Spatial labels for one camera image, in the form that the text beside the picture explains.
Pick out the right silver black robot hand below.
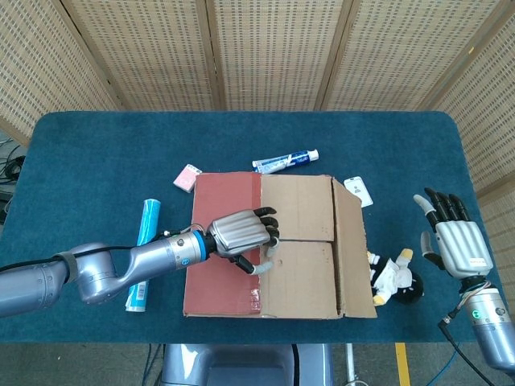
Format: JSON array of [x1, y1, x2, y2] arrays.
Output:
[[413, 187, 495, 282]]

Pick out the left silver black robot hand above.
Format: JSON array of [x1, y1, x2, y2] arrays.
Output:
[[207, 207, 281, 277]]

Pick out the red-brown cardboard box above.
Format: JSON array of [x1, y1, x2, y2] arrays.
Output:
[[183, 171, 378, 319]]

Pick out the pink playing card box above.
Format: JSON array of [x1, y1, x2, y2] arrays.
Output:
[[173, 163, 201, 193]]

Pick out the black white plush toy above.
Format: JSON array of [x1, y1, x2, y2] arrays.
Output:
[[365, 248, 425, 307]]

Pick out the white blue toothpaste tube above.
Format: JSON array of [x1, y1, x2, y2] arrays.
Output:
[[252, 149, 320, 175]]

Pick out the blue plastic film roll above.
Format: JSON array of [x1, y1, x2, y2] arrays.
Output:
[[123, 198, 162, 314]]

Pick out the white plastic card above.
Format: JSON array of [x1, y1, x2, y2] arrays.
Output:
[[344, 176, 374, 208]]

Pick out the grey robot torso base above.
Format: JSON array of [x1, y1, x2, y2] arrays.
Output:
[[160, 343, 335, 386]]

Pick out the yellow floor tape strip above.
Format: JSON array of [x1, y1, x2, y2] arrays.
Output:
[[394, 343, 412, 386]]

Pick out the blue carpet table cover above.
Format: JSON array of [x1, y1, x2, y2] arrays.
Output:
[[0, 111, 509, 345]]

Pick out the woven bamboo folding screen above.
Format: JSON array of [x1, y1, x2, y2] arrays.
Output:
[[0, 0, 515, 242]]

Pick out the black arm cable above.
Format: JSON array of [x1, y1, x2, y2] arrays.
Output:
[[438, 297, 498, 386]]

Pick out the blue floor cable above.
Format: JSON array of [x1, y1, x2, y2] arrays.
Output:
[[142, 343, 164, 386], [430, 347, 462, 386]]

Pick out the black floor cables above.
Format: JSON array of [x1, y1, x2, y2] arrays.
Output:
[[0, 136, 29, 226]]

